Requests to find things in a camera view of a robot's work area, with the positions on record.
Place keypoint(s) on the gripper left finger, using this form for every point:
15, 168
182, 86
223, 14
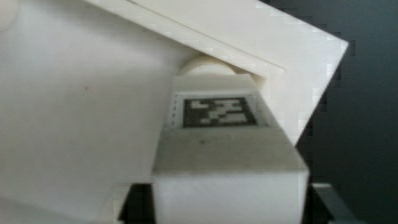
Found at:
137, 211

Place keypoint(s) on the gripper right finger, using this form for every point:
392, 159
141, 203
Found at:
326, 209

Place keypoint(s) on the white leg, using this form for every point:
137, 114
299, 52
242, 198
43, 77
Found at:
230, 175

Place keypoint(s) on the white square tabletop part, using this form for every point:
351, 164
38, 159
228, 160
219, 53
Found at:
91, 55

